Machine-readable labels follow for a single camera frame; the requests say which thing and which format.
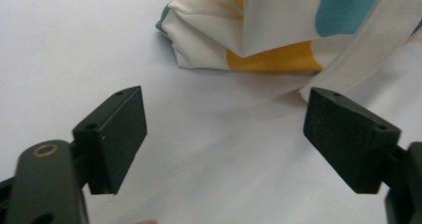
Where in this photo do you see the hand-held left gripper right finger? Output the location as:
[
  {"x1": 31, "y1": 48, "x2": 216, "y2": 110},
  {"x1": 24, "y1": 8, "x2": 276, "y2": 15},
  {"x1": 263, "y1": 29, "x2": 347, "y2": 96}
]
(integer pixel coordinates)
[{"x1": 303, "y1": 87, "x2": 402, "y2": 195}]

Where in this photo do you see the white cloth with coloured patches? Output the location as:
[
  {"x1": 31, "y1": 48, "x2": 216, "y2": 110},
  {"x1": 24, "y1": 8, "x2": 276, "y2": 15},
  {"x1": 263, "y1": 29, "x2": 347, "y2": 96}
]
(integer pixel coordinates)
[{"x1": 154, "y1": 0, "x2": 422, "y2": 103}]

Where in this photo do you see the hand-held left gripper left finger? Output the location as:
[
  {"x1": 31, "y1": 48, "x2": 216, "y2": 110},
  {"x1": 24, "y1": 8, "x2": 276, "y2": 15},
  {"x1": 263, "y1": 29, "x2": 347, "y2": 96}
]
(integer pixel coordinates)
[{"x1": 72, "y1": 85, "x2": 148, "y2": 196}]

